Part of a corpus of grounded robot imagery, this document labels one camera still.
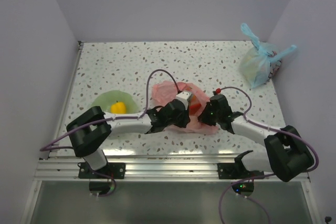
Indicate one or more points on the right black base bracket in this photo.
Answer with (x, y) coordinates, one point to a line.
(235, 169)

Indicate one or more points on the black base bracket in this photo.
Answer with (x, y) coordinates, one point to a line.
(235, 169)
(111, 170)

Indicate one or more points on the green plastic plate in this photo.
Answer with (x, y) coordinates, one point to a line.
(106, 99)

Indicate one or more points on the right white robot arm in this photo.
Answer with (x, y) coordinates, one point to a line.
(286, 156)

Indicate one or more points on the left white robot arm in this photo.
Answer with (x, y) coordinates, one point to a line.
(90, 130)

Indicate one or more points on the blue knotted plastic bag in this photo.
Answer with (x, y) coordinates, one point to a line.
(262, 61)

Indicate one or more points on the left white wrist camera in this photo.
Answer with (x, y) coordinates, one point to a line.
(185, 97)

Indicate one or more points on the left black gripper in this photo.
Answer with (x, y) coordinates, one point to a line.
(186, 119)

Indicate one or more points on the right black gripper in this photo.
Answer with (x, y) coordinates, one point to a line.
(202, 117)

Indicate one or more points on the yellow bell pepper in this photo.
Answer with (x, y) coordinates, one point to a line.
(118, 108)

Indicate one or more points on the left black base bracket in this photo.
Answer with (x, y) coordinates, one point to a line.
(111, 170)

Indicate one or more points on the watermelon slice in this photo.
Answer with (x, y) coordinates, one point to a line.
(194, 107)

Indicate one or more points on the aluminium mounting rail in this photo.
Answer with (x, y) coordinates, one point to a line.
(196, 167)

